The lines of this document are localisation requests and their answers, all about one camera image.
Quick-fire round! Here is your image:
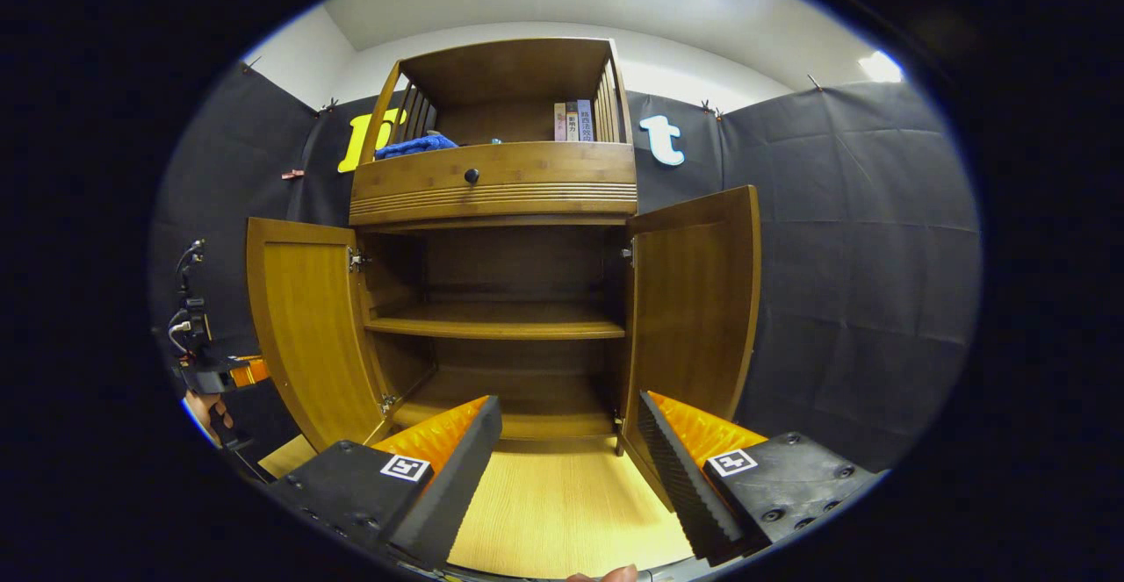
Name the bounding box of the wooden cabinet drawer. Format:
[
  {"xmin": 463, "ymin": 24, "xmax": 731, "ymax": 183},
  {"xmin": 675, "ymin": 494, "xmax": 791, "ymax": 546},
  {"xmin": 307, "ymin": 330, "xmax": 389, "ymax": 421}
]
[{"xmin": 349, "ymin": 141, "xmax": 638, "ymax": 226}]

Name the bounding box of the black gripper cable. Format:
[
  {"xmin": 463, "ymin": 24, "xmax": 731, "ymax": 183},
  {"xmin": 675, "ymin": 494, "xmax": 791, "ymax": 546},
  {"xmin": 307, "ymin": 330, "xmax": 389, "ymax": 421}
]
[{"xmin": 171, "ymin": 238, "xmax": 208, "ymax": 337}]

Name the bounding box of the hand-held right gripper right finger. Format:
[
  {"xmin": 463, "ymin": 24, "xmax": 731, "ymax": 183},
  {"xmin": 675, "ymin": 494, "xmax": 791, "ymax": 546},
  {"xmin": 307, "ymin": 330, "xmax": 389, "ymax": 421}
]
[{"xmin": 637, "ymin": 390, "xmax": 882, "ymax": 565}]

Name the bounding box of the ceiling light panel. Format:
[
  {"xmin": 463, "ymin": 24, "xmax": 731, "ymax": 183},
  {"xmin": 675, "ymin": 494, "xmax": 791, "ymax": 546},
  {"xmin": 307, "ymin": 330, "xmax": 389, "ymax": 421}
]
[{"xmin": 858, "ymin": 50, "xmax": 905, "ymax": 84}]

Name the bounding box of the blue cloth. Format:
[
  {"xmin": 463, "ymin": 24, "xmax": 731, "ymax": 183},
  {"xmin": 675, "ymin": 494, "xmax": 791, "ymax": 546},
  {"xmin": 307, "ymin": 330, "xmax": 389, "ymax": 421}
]
[{"xmin": 375, "ymin": 132, "xmax": 459, "ymax": 161}]

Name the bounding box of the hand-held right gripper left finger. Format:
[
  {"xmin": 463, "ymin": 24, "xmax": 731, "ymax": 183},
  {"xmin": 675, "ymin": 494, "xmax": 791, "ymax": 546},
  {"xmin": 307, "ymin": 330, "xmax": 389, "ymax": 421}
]
[{"xmin": 263, "ymin": 394, "xmax": 503, "ymax": 571}]

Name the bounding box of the wooden shoe cabinet door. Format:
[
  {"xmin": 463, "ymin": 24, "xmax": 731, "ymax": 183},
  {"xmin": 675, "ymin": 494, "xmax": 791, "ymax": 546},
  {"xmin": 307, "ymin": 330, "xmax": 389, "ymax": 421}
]
[
  {"xmin": 245, "ymin": 217, "xmax": 393, "ymax": 453},
  {"xmin": 615, "ymin": 184, "xmax": 762, "ymax": 513}
]

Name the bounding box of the black backdrop cloth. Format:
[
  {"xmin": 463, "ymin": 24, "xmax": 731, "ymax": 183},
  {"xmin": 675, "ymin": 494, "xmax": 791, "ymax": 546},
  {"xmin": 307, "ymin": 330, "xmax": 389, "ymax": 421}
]
[{"xmin": 149, "ymin": 60, "xmax": 982, "ymax": 473}]

